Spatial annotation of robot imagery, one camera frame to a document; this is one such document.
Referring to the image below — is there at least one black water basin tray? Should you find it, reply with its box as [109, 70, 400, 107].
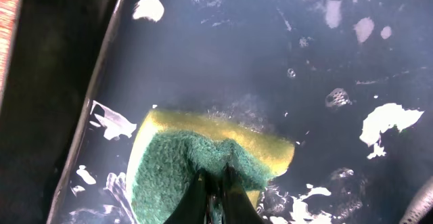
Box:
[1, 0, 432, 223]

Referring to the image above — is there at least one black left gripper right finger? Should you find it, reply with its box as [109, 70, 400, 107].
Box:
[221, 164, 264, 224]

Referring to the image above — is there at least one green yellow sponge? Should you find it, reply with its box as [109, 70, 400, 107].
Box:
[126, 110, 294, 224]

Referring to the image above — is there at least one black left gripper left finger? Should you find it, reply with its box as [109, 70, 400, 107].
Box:
[164, 169, 208, 224]

